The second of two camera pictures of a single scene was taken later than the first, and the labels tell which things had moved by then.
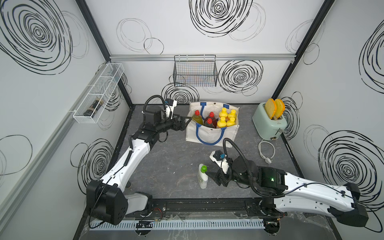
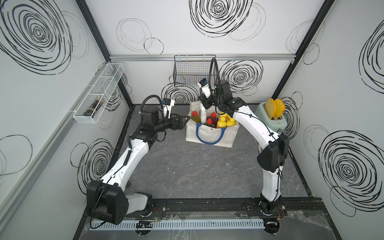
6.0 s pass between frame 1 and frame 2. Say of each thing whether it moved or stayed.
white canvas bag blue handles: stayed
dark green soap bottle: stayed
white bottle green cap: moved
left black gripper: stayed
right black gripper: moved
